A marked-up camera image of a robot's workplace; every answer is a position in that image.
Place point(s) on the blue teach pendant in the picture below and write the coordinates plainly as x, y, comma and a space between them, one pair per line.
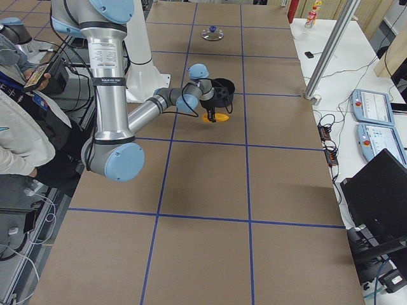
374, 138
372, 107

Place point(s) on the small black square pad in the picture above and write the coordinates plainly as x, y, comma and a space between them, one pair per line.
309, 54

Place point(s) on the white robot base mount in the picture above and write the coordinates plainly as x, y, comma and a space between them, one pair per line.
143, 78

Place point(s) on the red printed plastic bag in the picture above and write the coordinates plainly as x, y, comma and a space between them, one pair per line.
312, 14

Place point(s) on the upper blue teach pendant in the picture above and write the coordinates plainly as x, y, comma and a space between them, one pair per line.
372, 107

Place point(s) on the black orange cable adapters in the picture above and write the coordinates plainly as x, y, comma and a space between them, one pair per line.
329, 146

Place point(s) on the glass pot lid purple knob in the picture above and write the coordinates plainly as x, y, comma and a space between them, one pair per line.
212, 33

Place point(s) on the small metal cylinder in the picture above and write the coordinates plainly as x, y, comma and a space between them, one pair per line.
316, 99

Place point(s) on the person in white shirt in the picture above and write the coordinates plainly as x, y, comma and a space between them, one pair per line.
38, 139

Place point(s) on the black laptop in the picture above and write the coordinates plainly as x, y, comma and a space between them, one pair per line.
376, 196

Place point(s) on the aluminium frame post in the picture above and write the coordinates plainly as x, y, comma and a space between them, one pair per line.
338, 30

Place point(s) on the yellow corn cob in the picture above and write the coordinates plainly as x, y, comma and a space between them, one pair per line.
220, 117

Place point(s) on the black smartphone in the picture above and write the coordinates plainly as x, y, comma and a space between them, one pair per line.
36, 78

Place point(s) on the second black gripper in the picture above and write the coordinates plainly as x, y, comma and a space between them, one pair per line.
208, 103

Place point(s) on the dark blue saucepan purple handle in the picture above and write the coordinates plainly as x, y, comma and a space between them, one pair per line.
222, 82

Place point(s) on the lower blue teach pendant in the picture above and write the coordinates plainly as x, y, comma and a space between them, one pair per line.
374, 138

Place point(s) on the second silver grey robot arm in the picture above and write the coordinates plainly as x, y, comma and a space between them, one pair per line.
108, 26

